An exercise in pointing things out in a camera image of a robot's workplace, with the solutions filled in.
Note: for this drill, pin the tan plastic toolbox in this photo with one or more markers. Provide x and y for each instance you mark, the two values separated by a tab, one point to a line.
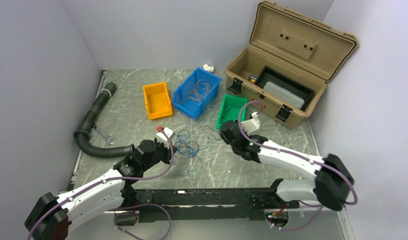
297	46

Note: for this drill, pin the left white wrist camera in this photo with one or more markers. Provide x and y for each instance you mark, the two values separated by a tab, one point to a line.
165	135

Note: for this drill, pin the green plastic bin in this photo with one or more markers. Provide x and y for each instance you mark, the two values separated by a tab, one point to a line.
230	108

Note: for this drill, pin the aluminium frame rail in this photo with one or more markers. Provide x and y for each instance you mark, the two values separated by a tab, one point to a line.
327	182

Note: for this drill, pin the black toolbox tray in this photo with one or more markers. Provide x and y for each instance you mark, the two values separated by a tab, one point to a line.
270	75

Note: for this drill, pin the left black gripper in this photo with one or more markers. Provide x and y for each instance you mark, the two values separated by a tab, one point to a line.
167	151

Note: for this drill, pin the grey plastic case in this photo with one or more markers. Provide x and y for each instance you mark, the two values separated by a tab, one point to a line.
284	95

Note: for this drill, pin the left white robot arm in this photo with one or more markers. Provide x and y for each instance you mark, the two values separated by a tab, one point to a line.
53	217

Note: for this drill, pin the white plastic fitting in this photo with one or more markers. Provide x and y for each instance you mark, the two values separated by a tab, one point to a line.
208	68

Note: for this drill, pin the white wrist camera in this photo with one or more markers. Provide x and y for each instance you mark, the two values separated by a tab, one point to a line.
165	135
252	124

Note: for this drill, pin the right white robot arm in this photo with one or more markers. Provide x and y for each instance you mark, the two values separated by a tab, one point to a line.
326	179

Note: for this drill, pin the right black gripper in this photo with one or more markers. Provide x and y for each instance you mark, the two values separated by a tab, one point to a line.
224	138

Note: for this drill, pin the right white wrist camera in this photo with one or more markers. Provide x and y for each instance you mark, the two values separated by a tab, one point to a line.
252	124

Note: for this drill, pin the blue plastic bin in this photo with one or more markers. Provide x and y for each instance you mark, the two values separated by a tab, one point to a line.
196	92

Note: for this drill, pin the yellow blue battery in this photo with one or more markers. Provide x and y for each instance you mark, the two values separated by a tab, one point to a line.
252	78

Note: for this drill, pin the silver wrench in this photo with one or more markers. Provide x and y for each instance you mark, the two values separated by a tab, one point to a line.
108	138

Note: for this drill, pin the orange plastic bin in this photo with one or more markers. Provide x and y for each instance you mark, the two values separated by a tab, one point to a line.
157	101

